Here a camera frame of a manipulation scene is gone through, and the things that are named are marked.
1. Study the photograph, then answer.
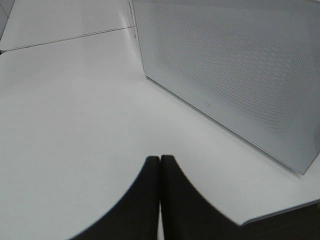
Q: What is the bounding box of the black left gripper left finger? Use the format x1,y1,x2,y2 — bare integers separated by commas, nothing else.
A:
73,156,160,240

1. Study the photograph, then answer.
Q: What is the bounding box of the white microwave oven body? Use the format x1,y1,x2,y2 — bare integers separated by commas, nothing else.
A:
128,0,145,72

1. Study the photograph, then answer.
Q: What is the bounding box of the white microwave door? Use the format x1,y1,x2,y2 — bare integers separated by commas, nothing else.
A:
132,0,320,174

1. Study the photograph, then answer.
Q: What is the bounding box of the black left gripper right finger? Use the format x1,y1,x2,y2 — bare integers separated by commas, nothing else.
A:
160,155,244,240

